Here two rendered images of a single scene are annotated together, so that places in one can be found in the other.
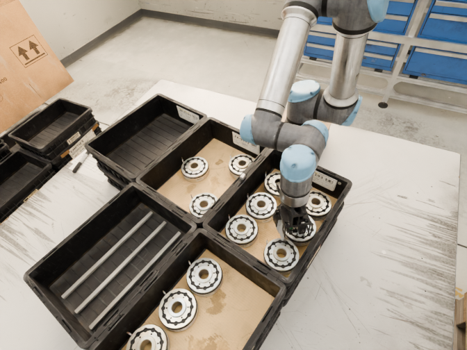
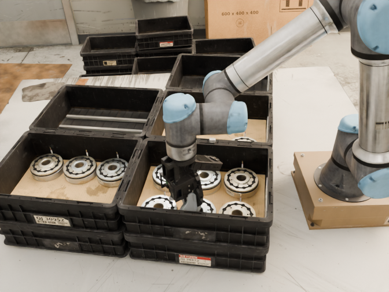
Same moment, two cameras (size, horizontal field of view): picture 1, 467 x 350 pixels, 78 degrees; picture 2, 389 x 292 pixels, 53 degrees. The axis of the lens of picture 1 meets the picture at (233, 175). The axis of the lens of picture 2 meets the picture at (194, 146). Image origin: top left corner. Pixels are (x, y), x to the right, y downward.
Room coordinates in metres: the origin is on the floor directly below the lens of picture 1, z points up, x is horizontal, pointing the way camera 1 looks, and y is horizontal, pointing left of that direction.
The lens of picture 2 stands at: (0.05, -0.81, 1.67)
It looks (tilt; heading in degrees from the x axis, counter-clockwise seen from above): 39 degrees down; 58
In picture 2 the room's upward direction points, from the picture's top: 3 degrees counter-clockwise
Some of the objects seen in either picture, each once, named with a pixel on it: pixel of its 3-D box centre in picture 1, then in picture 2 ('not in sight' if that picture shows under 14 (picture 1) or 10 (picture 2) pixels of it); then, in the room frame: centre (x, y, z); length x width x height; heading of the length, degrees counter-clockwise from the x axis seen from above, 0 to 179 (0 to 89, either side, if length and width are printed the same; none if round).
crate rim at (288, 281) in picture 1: (279, 205); (200, 177); (0.48, -0.13, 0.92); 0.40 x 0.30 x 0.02; 138
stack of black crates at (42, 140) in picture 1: (69, 146); (224, 79); (1.46, 1.07, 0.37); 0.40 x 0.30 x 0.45; 148
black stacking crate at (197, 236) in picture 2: (279, 213); (201, 190); (0.48, -0.13, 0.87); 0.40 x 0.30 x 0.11; 138
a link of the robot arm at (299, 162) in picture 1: (297, 170); (181, 119); (0.42, -0.15, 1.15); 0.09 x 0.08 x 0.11; 149
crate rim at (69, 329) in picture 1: (115, 251); (100, 110); (0.39, 0.36, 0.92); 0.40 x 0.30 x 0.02; 138
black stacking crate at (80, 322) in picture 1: (121, 259); (102, 122); (0.39, 0.36, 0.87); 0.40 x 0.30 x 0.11; 138
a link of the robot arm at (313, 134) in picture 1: (303, 142); (221, 114); (0.52, -0.18, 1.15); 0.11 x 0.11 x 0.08; 59
